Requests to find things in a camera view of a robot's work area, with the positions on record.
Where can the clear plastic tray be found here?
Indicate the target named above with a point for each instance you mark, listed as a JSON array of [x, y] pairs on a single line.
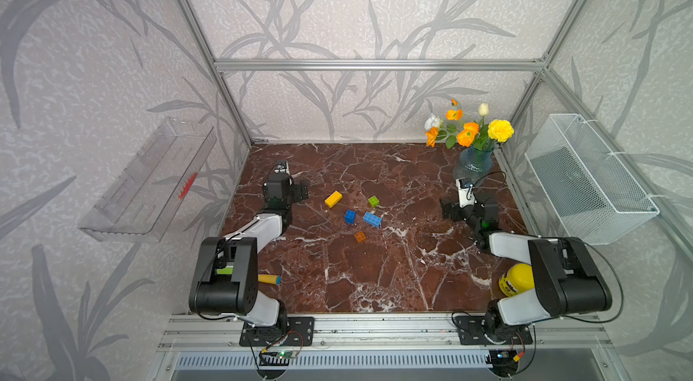
[[141, 204]]

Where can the light blue long lego brick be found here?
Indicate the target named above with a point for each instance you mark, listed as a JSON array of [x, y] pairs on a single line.
[[372, 220]]

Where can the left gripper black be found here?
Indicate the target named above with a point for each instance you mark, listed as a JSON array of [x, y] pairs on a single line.
[[296, 189]]

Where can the orange small lego brick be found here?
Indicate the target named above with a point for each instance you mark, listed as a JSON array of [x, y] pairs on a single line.
[[360, 236]]

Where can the left circuit board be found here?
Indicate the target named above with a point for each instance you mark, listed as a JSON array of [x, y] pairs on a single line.
[[277, 358]]

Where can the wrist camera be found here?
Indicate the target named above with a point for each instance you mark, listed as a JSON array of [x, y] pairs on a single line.
[[466, 195], [281, 167]]

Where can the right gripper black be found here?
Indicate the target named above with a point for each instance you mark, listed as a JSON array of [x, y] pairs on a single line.
[[455, 212]]

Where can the yellow bottle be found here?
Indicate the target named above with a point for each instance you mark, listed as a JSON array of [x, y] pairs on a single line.
[[517, 280]]

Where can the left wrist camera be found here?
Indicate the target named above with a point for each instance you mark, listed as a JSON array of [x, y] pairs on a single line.
[[281, 167]]

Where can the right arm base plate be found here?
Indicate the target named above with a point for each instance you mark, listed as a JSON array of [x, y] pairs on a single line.
[[475, 330]]

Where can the dark blue small lego brick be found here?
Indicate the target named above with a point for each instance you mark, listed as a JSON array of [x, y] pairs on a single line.
[[350, 217]]

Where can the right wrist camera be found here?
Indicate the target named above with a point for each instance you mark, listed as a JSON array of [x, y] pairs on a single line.
[[466, 195]]

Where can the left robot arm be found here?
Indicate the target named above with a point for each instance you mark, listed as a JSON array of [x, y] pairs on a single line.
[[225, 282]]

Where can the yellow long lego brick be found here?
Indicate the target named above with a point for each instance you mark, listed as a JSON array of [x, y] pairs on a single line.
[[334, 199]]

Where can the white wire basket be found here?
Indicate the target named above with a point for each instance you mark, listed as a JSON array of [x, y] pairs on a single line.
[[595, 196]]

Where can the aluminium front rail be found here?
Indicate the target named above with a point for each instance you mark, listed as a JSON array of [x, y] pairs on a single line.
[[381, 331]]

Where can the circuit board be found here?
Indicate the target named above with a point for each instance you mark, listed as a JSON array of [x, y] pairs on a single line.
[[503, 360], [277, 358]]

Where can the blue glass vase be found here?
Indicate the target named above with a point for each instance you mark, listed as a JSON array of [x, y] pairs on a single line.
[[473, 166]]

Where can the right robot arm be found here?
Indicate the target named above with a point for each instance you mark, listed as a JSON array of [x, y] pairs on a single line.
[[566, 278]]

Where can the right circuit board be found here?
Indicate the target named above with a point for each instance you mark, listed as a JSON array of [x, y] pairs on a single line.
[[503, 360]]

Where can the green small lego brick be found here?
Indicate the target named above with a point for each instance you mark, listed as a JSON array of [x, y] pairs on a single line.
[[374, 201]]

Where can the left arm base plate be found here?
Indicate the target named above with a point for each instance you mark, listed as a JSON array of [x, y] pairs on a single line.
[[293, 331]]

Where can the orange yellow flower bouquet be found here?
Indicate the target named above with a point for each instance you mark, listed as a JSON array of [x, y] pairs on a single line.
[[480, 134]]

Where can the red object in tray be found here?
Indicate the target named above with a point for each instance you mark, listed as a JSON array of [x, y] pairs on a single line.
[[187, 186]]

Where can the aluminium frame crossbar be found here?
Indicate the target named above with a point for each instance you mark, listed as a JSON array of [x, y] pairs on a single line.
[[324, 65]]

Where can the yellow blue marker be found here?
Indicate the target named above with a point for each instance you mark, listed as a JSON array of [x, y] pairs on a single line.
[[269, 279]]

